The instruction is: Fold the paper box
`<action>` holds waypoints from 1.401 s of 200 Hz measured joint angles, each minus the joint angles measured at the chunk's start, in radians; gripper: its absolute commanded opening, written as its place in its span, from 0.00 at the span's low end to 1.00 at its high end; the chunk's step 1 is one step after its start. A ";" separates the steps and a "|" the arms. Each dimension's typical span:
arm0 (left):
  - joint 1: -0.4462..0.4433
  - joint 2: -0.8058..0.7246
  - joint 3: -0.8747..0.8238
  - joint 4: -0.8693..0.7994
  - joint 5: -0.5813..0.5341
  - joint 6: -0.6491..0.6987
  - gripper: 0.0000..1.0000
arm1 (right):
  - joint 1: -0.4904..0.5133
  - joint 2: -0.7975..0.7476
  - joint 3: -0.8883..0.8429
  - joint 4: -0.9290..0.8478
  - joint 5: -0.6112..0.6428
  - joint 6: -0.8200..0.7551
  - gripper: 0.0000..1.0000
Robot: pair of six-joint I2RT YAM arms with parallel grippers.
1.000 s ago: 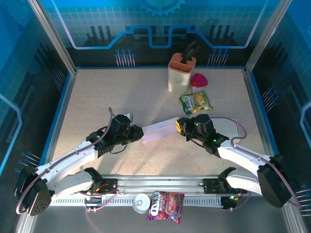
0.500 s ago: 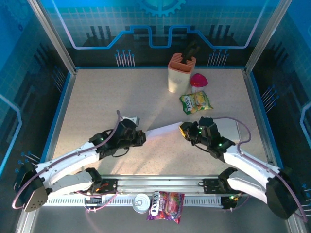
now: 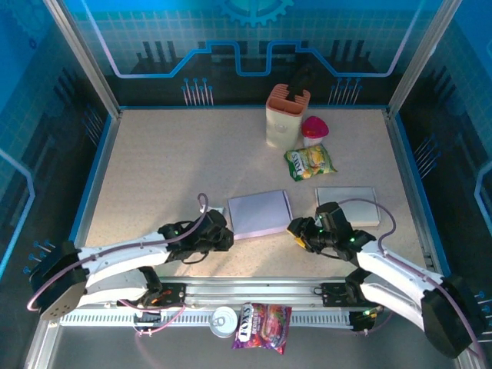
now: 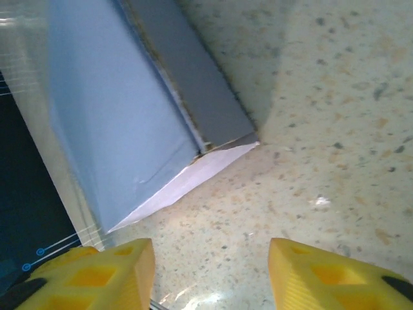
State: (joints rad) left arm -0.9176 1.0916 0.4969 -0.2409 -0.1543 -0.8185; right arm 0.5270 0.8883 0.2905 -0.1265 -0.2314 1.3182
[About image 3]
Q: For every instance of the white paper box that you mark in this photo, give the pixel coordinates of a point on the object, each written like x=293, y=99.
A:
x=357, y=203

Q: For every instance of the lavender paper box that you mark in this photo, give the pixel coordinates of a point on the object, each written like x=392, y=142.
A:
x=259, y=215

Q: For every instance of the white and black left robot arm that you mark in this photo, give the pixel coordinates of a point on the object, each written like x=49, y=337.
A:
x=127, y=248

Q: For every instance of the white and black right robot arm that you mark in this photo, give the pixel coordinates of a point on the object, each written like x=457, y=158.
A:
x=392, y=269

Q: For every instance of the green yellow candy bag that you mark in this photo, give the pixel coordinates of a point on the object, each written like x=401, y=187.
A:
x=311, y=163

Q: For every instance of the silver tin can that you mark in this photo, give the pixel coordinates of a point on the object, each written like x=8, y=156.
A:
x=224, y=321

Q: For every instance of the purple berries candy bag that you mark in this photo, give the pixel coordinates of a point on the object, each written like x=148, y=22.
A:
x=265, y=326

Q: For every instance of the black electronics module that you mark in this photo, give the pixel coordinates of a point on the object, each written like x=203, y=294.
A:
x=361, y=321

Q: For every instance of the beige knife block, orange top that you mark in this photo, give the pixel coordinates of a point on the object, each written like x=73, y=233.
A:
x=282, y=130

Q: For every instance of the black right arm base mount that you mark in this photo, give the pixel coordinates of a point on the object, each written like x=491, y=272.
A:
x=332, y=294

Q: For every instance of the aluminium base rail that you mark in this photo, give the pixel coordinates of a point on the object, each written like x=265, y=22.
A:
x=250, y=286

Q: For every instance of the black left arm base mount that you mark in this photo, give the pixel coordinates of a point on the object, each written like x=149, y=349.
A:
x=173, y=294

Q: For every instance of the aluminium frame post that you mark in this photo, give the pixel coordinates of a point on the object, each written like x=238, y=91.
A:
x=84, y=57
x=419, y=57

